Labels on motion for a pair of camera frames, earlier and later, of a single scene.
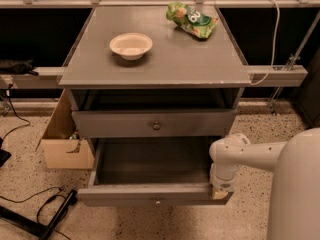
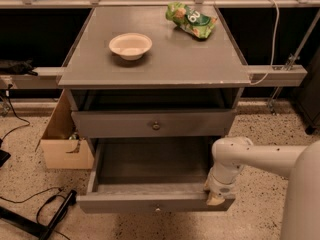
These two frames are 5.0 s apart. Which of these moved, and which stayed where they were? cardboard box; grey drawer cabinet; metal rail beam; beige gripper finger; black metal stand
Moved: beige gripper finger
Stayed: black metal stand; cardboard box; grey drawer cabinet; metal rail beam
